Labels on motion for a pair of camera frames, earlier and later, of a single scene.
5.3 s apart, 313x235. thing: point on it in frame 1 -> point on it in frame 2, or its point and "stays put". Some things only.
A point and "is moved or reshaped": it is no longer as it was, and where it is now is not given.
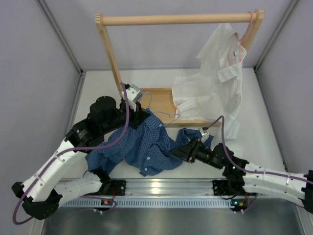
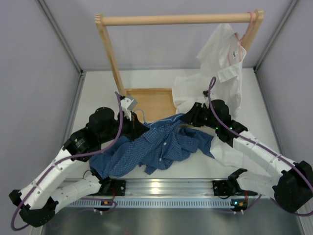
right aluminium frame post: [289, 11] stays put
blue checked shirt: [145, 145] is moved or reshaped
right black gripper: [189, 151] -> [191, 118]
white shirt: [215, 92] stays put
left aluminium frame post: [60, 35] stays put
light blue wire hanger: [160, 112] is moved or reshaped
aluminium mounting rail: [160, 188] stays put
